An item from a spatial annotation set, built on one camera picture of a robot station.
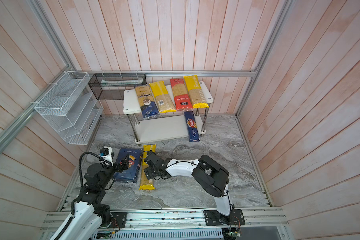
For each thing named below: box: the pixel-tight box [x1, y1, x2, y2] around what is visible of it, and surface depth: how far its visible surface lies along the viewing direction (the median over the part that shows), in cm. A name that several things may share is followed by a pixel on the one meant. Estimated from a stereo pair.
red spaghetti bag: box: [170, 78, 193, 111], surface depth 81 cm
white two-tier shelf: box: [123, 88, 191, 146], surface depth 103 cm
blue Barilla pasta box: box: [113, 148, 143, 183], surface depth 89 cm
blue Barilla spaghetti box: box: [184, 111, 200, 143], surface depth 102 cm
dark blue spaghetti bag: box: [134, 84, 160, 120], surface depth 78 cm
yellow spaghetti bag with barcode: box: [149, 80, 177, 113], surface depth 80 cm
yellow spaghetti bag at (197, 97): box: [183, 75, 210, 109], surface depth 81 cm
